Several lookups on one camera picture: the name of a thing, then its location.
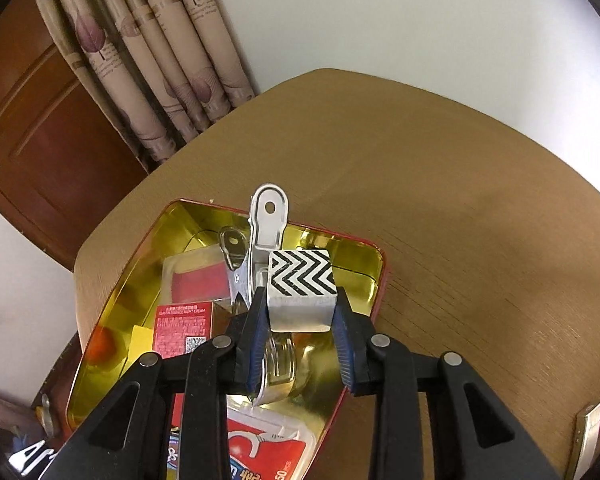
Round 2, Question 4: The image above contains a yellow small block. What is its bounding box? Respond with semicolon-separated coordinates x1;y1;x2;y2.
128;325;154;364

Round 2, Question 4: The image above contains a gold ribbed metal case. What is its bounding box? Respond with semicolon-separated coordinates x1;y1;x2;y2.
565;402;600;480

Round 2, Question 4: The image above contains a red cream carton box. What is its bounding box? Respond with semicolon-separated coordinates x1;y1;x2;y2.
152;302;212;359

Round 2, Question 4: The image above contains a clear floss pick box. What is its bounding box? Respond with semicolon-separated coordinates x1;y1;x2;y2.
227;399;317;479

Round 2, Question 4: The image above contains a silver metal clip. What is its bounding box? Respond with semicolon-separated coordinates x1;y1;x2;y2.
219;183;297;405

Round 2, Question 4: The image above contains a clear box red insert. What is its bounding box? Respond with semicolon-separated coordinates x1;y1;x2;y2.
160;244;230;304

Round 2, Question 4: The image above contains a zigzag patterned white cube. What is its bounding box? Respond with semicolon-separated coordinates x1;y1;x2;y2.
266;249;337;333

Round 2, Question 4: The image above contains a red toffee tin box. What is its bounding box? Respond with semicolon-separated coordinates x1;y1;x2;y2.
66;200;386;463

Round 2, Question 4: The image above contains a brown wooden door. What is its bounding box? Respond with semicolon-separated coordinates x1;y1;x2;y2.
0;0;147;269

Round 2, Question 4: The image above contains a beige patterned curtain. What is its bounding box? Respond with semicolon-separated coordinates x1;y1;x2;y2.
35;0;256;165

